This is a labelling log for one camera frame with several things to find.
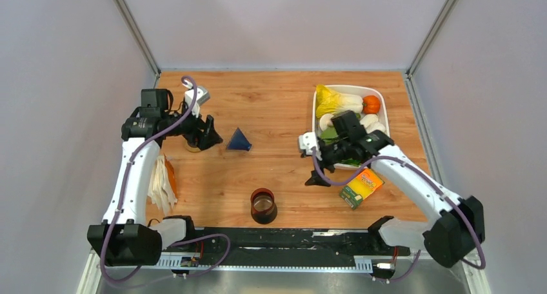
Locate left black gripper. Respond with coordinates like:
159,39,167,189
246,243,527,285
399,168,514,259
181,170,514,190
162,100,223,151

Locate blue glass cone dripper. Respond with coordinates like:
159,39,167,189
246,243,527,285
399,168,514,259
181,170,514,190
226,128,252,152

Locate brown glass coffee carafe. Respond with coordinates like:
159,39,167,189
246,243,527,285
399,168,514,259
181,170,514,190
250,188,277,225

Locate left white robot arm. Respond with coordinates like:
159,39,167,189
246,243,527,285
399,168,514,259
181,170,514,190
87,86,223,267

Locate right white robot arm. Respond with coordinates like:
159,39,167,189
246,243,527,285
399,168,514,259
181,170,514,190
298,111,486,270

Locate white paper coffee filters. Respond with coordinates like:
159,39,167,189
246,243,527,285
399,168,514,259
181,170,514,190
147,154,178,217

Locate green bok choy toy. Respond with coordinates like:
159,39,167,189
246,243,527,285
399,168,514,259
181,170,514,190
359,113,379,128
319,122,386,167

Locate white mushroom toy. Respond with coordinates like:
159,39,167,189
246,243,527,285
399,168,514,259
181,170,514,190
319,113,334,131

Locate yellow green juice box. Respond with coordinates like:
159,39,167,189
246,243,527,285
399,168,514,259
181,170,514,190
339,168,384,210

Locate yellow napa cabbage toy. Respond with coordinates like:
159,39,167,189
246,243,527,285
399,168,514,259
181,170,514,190
315,84,363,118

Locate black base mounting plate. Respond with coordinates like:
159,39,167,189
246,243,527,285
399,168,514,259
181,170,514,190
167,227,410,268

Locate small orange pumpkin toy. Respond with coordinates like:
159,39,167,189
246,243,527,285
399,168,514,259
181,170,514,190
363,95,381,114

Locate white rectangular tray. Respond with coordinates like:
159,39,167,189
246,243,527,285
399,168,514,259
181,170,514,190
312,84,390,171

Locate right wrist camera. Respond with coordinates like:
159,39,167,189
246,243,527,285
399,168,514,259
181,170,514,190
297,132,319,154

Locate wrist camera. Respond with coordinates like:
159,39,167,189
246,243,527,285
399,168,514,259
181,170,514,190
297,132,319,154
184,86,210,117

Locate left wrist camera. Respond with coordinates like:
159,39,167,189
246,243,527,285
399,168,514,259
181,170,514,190
184,86,210,117

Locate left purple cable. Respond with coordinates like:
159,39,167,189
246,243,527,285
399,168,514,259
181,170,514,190
99,75,232,284

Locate purple cable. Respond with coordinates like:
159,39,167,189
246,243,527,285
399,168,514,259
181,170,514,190
312,148,487,284
99,75,232,284

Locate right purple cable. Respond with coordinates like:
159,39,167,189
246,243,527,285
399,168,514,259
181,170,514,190
312,148,487,284

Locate aluminium frame rail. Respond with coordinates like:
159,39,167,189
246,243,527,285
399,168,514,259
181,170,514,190
77,225,492,294

